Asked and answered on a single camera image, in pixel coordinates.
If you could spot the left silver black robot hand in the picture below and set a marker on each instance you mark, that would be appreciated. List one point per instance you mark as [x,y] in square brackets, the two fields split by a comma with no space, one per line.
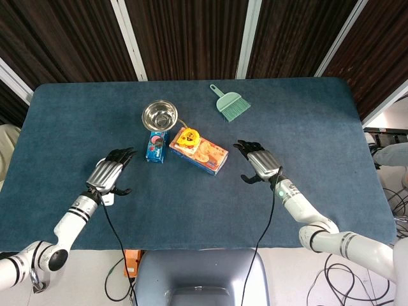
[103,173]

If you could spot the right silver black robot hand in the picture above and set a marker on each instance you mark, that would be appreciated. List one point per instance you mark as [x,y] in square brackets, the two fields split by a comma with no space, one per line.
[264,162]

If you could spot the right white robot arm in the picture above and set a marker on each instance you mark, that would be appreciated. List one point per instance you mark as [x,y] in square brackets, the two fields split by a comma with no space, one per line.
[303,210]

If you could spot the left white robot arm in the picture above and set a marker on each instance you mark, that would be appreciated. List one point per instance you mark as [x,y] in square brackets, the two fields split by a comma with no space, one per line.
[68,223]

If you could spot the orange biscuit box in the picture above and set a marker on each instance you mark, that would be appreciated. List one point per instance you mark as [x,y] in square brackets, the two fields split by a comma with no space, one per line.
[207,157]

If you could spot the blue cookie box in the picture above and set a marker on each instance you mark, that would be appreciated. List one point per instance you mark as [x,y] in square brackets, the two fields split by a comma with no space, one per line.
[156,146]

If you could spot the green dustpan brush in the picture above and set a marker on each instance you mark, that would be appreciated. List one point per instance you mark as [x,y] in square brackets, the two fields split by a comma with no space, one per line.
[231,106]

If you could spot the blue table cloth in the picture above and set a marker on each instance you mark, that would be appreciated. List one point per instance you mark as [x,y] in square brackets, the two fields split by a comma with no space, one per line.
[197,204]

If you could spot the yellow tape measure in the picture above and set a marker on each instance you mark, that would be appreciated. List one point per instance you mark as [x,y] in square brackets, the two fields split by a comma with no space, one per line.
[188,137]

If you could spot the stainless steel bowl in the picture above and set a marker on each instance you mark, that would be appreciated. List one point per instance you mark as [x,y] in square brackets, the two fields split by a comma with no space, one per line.
[159,115]

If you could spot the grey robot torso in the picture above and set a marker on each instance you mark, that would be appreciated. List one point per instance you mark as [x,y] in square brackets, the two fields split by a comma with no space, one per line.
[201,277]

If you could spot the white partition frame bar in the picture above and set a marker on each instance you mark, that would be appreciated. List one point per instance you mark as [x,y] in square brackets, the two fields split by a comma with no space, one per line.
[341,38]
[129,39]
[14,81]
[382,106]
[248,38]

